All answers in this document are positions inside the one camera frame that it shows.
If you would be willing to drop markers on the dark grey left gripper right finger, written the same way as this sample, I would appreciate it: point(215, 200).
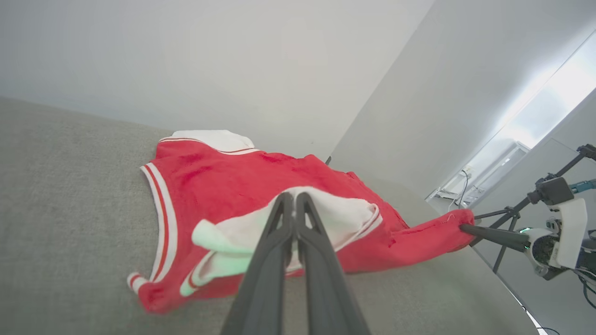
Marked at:
point(326, 288)

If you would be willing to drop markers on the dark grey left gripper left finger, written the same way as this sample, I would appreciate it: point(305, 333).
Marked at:
point(265, 279)

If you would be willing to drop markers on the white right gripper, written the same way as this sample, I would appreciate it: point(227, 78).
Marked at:
point(570, 232)

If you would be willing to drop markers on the red white-trimmed garment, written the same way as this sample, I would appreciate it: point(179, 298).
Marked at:
point(223, 177)

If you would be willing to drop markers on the black camera tripod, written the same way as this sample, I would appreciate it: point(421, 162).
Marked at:
point(511, 212)

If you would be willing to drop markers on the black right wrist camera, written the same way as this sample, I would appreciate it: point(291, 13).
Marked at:
point(554, 190)

